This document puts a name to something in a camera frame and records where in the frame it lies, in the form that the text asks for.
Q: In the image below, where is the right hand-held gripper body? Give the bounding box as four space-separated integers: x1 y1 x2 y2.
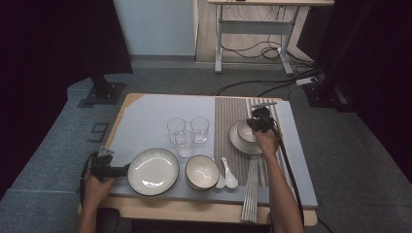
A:
251 102 279 134

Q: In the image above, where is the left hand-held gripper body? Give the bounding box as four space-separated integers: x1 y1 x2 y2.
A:
87 147 115 183

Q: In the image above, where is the white plate with black rim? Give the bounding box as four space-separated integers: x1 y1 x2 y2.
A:
126 147 181 197
228 119 265 156

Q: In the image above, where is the bundle of white chopsticks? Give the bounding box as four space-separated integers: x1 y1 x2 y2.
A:
240 154 260 223

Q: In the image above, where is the person's right hand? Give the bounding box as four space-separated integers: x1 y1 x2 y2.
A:
254 128 282 157

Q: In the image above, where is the person's left hand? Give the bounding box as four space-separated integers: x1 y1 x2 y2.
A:
81 176 117 212

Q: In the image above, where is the brown striped placemat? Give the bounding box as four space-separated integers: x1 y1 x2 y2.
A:
213 96 290 188

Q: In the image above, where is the black chair armrest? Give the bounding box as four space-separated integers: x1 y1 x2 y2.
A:
96 207 120 233

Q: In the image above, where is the clear glass tumbler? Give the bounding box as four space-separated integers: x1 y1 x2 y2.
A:
189 116 211 144
166 116 188 145

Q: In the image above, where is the white power strip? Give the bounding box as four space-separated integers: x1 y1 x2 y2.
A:
295 76 319 87

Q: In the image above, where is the white ceramic spoon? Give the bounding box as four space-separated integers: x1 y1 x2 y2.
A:
221 156 239 189
215 173 227 190

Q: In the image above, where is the light grey table sheet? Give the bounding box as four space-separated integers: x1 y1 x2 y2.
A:
102 93 319 209

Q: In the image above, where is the wooden table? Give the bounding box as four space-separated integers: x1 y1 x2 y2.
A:
93 92 319 226

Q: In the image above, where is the standing desk with grey legs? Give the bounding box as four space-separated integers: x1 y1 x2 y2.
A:
207 0 335 76

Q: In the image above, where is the black curtain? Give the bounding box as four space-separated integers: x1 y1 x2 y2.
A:
0 0 133 202
297 0 412 185

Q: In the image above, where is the pale blue partition panel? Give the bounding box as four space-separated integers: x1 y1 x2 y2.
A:
112 0 199 56

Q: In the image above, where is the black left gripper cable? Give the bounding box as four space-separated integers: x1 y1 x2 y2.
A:
78 154 95 208

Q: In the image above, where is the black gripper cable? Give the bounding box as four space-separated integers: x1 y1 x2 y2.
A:
78 154 95 208
271 124 305 227

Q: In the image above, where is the black floor cable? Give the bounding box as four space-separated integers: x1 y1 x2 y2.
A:
257 72 320 98
209 68 322 97

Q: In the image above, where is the dark floor outlet frame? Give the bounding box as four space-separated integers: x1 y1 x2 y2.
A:
86 121 111 144

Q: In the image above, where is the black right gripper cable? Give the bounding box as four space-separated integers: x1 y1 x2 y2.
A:
271 124 305 227

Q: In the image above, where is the black stand with base plate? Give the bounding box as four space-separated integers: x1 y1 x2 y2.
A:
302 74 356 114
77 72 126 109

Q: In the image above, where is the black coiled cable under desk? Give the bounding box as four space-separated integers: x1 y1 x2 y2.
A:
222 32 315 66

